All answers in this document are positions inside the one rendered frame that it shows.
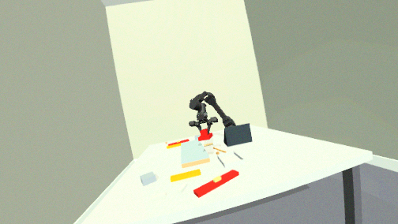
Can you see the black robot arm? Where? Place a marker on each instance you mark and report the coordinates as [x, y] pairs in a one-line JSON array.
[[195, 104]]

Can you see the red rectangular block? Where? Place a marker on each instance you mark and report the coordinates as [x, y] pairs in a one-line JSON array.
[[204, 135]]

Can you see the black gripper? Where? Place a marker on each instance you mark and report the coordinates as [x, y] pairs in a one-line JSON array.
[[209, 124]]

